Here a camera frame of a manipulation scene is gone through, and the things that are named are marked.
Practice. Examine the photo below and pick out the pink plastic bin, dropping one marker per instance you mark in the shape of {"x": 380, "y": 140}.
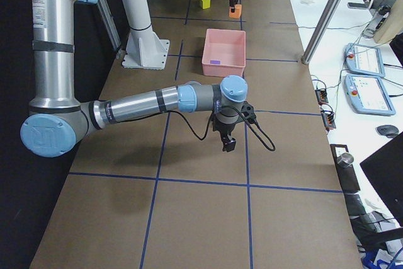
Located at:
{"x": 227, "y": 46}

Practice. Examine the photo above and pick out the black monitor corner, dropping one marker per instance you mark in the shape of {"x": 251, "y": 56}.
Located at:
{"x": 383, "y": 170}

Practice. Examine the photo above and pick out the far teach pendant tablet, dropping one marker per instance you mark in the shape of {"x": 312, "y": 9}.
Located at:
{"x": 363, "y": 59}

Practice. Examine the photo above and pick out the white pedestal column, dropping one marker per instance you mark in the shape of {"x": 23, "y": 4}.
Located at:
{"x": 144, "y": 50}

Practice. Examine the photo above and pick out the silver metal cylinder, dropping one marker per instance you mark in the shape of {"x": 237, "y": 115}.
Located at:
{"x": 345, "y": 160}

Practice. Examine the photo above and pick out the orange foam block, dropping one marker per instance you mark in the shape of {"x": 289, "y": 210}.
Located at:
{"x": 235, "y": 12}

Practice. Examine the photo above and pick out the aluminium frame post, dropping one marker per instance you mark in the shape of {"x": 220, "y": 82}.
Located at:
{"x": 319, "y": 31}

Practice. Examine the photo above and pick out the teach pendant tablet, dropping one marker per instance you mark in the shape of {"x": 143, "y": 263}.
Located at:
{"x": 367, "y": 95}
{"x": 363, "y": 59}

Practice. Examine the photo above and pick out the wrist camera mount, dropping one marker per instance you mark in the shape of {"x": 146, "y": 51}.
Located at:
{"x": 248, "y": 113}

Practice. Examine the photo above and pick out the near teach pendant tablet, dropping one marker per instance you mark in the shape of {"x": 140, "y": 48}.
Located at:
{"x": 367, "y": 95}

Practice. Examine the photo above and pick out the black computer mouse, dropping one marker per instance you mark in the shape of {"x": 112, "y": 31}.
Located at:
{"x": 389, "y": 131}

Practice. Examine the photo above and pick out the yellow foam block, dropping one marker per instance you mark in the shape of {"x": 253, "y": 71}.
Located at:
{"x": 205, "y": 4}

